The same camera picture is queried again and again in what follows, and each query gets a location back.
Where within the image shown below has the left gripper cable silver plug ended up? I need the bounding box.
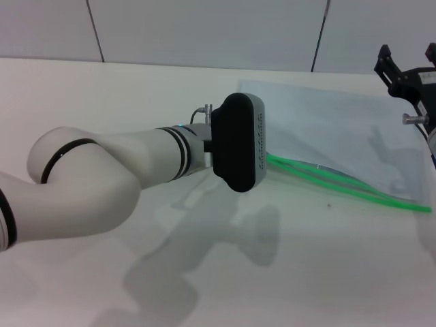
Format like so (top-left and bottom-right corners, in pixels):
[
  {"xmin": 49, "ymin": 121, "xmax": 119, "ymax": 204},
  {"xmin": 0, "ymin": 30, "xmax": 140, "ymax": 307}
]
[{"xmin": 189, "ymin": 103, "xmax": 214, "ymax": 125}]

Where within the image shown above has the right gripper cable silver plug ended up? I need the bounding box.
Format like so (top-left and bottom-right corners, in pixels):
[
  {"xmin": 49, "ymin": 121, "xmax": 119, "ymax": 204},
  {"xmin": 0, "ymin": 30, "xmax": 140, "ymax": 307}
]
[{"xmin": 402, "ymin": 102, "xmax": 433, "ymax": 139}]

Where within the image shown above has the gripper cable silver plug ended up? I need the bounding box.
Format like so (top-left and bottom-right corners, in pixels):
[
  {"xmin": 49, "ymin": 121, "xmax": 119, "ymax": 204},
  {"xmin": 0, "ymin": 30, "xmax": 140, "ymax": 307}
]
[
  {"xmin": 189, "ymin": 103, "xmax": 214, "ymax": 125},
  {"xmin": 402, "ymin": 102, "xmax": 433, "ymax": 139}
]

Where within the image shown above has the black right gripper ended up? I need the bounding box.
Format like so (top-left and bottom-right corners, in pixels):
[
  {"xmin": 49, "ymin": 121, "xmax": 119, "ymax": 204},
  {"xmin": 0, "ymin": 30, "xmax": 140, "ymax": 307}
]
[{"xmin": 373, "ymin": 42, "xmax": 436, "ymax": 119}]

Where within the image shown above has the clear green-zip document bag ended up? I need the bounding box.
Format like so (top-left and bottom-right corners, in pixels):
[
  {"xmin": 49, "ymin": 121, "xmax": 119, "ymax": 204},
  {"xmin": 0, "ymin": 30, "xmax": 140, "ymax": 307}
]
[{"xmin": 238, "ymin": 79, "xmax": 433, "ymax": 214}]

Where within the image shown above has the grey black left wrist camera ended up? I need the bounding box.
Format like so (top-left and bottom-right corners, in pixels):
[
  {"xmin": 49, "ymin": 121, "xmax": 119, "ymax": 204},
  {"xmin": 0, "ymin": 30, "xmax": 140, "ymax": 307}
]
[{"xmin": 210, "ymin": 92, "xmax": 268, "ymax": 193}]

